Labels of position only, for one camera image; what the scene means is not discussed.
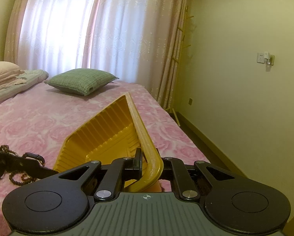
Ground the yellow plastic tray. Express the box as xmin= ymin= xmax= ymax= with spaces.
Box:
xmin=53 ymin=92 xmax=164 ymax=192

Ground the beige side curtain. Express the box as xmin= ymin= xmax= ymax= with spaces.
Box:
xmin=151 ymin=0 xmax=187 ymax=109

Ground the beige pillow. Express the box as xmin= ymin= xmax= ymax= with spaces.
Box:
xmin=0 ymin=61 xmax=27 ymax=90

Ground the dark bead necklace with tassel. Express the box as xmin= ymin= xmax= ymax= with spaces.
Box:
xmin=0 ymin=144 xmax=58 ymax=180

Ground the wooden coat rack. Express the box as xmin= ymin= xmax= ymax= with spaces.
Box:
xmin=165 ymin=5 xmax=194 ymax=127

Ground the green checked cushion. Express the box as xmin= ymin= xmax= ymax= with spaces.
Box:
xmin=46 ymin=68 xmax=118 ymax=96

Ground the pink rose bedspread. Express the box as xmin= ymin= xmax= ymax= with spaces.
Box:
xmin=0 ymin=79 xmax=210 ymax=236

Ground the striped folded quilt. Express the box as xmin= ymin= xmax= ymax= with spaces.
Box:
xmin=0 ymin=69 xmax=49 ymax=102

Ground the brown wooden bead necklace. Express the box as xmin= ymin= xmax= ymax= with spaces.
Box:
xmin=8 ymin=171 xmax=40 ymax=187

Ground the white wall socket with plug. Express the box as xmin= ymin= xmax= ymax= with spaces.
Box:
xmin=257 ymin=52 xmax=275 ymax=66

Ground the low wall outlet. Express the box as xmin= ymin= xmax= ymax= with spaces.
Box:
xmin=188 ymin=98 xmax=193 ymax=105

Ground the sheer pink curtain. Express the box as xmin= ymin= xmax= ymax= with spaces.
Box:
xmin=16 ymin=0 xmax=180 ymax=92

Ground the dark strap gold watch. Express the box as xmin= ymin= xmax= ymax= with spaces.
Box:
xmin=22 ymin=152 xmax=45 ymax=167

